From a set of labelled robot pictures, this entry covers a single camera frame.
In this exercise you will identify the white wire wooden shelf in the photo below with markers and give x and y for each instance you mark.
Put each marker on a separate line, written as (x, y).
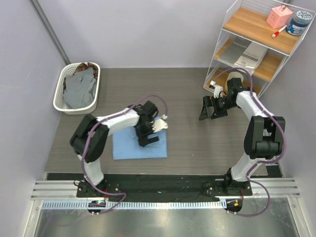
(258, 36)

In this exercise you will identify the red white marker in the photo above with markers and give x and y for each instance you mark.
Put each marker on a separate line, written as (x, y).
(275, 34)

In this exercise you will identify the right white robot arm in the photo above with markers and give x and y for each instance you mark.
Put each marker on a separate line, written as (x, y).
(264, 137)

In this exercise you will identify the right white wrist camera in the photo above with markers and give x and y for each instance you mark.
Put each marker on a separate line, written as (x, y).
(217, 89)

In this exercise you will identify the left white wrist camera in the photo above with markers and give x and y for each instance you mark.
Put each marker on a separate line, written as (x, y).
(160, 124)

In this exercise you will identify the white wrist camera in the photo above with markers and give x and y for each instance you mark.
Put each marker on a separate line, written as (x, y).
(217, 89)
(160, 124)

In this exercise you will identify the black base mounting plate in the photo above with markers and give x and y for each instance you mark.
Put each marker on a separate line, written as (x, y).
(158, 188)

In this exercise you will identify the yellow translucent cup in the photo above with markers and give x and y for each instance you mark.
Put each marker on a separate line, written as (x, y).
(234, 75)

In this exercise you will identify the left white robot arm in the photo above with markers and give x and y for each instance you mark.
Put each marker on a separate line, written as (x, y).
(89, 139)

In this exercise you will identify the light blue long sleeve shirt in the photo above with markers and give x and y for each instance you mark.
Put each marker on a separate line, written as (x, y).
(126, 146)

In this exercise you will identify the grey shirt in basket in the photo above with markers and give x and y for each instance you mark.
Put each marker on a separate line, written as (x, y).
(80, 89)

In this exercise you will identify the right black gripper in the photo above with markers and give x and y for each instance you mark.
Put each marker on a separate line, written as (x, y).
(208, 102)

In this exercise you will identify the white laundry basket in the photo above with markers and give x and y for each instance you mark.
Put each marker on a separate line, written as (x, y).
(58, 100)

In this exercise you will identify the brown patterned garment in basket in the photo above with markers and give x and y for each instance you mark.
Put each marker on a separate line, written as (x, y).
(86, 66)

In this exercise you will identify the blue white jar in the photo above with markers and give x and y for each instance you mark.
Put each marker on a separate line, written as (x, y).
(299, 22)

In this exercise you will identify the grey booklet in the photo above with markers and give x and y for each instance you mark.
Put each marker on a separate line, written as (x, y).
(242, 53)

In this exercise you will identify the white slotted cable duct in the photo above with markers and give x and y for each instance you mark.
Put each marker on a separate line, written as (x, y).
(92, 205)

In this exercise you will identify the pink cube power strip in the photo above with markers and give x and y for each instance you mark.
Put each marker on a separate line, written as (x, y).
(279, 16)

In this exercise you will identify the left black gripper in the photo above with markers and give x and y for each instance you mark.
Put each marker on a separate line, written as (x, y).
(142, 138)

